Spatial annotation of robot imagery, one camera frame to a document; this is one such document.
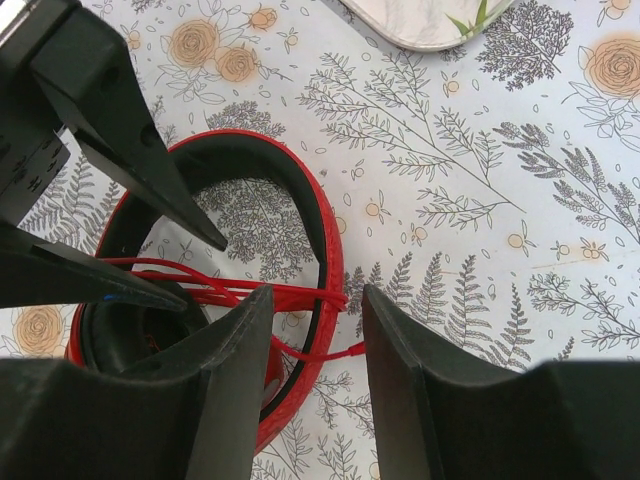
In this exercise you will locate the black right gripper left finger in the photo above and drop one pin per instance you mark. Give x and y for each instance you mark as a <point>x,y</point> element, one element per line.
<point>189,412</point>

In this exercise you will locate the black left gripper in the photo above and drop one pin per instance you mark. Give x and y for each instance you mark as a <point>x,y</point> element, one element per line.
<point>63,65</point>

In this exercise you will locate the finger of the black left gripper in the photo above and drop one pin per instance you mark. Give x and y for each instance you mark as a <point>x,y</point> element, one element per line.
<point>37,272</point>

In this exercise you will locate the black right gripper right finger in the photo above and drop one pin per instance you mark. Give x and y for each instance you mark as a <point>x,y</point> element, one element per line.
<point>442,413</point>

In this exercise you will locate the red black headphones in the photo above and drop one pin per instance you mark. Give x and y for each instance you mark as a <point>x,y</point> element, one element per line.
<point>276,214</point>

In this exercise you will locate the floral tablecloth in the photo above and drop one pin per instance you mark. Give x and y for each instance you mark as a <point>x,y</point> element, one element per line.
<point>489,190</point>

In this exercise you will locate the floral white serving tray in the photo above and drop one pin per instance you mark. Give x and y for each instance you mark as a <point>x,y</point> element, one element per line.
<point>428,25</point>

